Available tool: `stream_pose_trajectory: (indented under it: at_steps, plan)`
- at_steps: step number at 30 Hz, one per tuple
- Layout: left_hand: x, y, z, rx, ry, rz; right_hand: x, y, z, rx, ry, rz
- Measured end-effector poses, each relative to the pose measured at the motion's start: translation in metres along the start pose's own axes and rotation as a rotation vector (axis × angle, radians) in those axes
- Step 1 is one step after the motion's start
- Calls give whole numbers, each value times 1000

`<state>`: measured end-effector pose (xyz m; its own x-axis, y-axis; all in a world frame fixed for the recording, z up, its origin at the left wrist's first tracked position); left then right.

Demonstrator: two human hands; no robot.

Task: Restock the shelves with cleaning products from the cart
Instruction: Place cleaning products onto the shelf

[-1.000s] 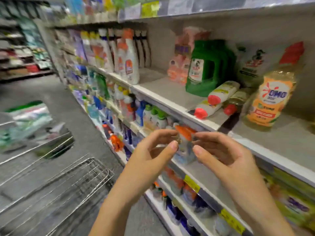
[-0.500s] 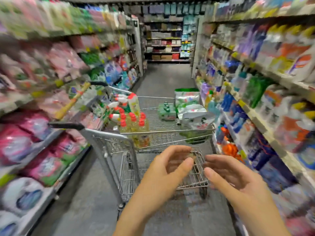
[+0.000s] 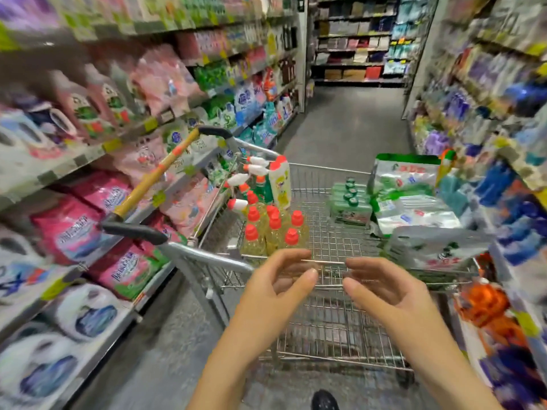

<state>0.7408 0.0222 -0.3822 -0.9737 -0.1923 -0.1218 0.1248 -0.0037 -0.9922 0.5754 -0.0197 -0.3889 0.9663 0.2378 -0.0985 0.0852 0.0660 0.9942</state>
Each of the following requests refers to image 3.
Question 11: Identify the row of purple cleaner bottles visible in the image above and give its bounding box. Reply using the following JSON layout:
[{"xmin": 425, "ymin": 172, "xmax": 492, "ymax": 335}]
[{"xmin": 423, "ymin": 128, "xmax": 456, "ymax": 159}]

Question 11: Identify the cluster of orange trigger sprayers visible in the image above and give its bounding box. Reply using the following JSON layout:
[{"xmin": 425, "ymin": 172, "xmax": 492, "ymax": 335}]
[{"xmin": 453, "ymin": 281, "xmax": 532, "ymax": 352}]

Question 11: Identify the stack of white blue pouches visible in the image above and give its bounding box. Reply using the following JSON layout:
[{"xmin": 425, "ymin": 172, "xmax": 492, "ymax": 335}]
[{"xmin": 0, "ymin": 106, "xmax": 131, "ymax": 408}]

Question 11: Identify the stack of pink detergent pouches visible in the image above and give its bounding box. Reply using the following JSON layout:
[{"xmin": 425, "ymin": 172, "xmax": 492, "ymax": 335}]
[{"xmin": 30, "ymin": 42, "xmax": 217, "ymax": 301}]

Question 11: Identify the store shelving with refill pouches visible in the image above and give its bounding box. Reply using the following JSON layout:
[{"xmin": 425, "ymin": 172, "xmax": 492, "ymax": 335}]
[{"xmin": 0, "ymin": 0, "xmax": 309, "ymax": 410}]

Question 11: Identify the person's left hand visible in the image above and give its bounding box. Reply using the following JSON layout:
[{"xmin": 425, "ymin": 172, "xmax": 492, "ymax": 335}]
[{"xmin": 227, "ymin": 249, "xmax": 321, "ymax": 357}]

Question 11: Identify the distant store shelving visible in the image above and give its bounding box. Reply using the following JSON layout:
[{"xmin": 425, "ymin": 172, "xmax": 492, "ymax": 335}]
[{"xmin": 309, "ymin": 0, "xmax": 430, "ymax": 88}]

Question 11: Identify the row of teal blue pouches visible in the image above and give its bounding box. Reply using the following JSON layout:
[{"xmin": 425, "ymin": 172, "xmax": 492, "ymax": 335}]
[{"xmin": 231, "ymin": 76, "xmax": 297, "ymax": 147}]

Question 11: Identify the cluster of yellow red-capped bottles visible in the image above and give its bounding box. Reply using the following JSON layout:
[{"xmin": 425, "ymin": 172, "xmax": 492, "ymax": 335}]
[{"xmin": 235, "ymin": 187, "xmax": 309, "ymax": 258}]

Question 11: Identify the white red-capped cleaner bottle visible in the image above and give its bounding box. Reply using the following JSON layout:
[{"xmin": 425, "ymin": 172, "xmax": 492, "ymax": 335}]
[{"xmin": 268, "ymin": 156, "xmax": 294, "ymax": 211}]

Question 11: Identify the row of green white pouches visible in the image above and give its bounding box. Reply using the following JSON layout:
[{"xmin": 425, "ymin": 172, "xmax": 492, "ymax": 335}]
[{"xmin": 162, "ymin": 93, "xmax": 237, "ymax": 161}]

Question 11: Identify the person's right forearm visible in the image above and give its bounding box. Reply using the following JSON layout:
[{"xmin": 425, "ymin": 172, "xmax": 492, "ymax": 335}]
[{"xmin": 409, "ymin": 347, "xmax": 503, "ymax": 410}]

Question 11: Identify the person's right hand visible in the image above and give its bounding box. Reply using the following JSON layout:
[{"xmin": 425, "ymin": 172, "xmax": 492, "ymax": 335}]
[{"xmin": 342, "ymin": 256, "xmax": 463, "ymax": 366}]

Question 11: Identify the pack of green small bottles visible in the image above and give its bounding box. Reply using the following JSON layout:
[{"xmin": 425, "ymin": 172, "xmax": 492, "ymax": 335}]
[{"xmin": 330, "ymin": 177, "xmax": 375, "ymax": 228}]

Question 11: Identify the cluster of blue cleaner bottles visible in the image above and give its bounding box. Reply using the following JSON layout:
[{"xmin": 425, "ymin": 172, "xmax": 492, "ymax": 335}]
[{"xmin": 474, "ymin": 158, "xmax": 547, "ymax": 272}]

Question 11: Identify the grey shopping cart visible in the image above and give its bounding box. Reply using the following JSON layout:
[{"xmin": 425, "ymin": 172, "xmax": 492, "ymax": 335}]
[{"xmin": 101, "ymin": 125, "xmax": 497, "ymax": 374}]

